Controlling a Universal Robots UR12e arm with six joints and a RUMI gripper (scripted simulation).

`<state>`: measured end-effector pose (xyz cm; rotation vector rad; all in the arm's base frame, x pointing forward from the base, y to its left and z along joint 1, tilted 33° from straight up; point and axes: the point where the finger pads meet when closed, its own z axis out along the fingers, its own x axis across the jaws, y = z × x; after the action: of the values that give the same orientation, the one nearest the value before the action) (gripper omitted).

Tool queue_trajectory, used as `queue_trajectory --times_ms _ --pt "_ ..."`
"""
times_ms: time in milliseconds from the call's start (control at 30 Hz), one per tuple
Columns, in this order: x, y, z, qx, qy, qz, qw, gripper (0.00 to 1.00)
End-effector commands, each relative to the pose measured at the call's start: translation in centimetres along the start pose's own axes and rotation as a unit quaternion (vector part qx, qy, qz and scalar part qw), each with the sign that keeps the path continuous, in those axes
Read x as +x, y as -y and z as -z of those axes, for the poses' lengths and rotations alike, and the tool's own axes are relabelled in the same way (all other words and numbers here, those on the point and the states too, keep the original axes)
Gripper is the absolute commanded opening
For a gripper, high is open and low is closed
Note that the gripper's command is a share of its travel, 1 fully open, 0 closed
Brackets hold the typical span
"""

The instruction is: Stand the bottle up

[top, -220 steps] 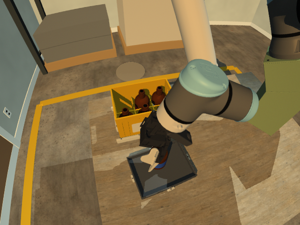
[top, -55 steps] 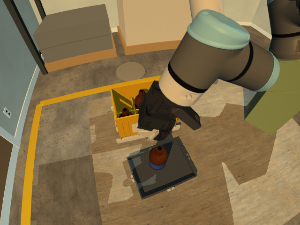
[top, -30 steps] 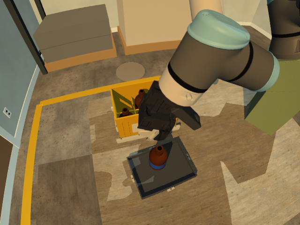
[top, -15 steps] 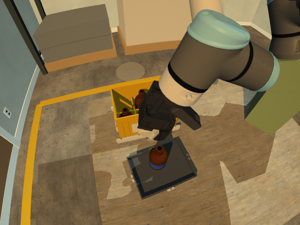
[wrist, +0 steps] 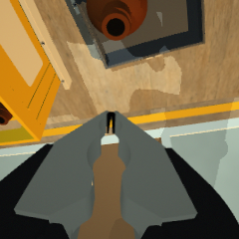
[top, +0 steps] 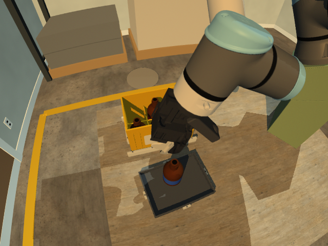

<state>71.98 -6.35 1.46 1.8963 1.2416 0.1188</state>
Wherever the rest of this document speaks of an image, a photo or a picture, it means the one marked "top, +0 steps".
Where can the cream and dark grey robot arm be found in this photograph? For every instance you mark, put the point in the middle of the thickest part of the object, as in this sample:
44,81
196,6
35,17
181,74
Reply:
236,51

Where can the yellow bottle crate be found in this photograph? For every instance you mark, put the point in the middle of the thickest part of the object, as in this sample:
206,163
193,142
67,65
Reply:
135,104

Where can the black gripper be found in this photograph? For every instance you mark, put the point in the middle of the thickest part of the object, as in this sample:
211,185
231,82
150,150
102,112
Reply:
169,125

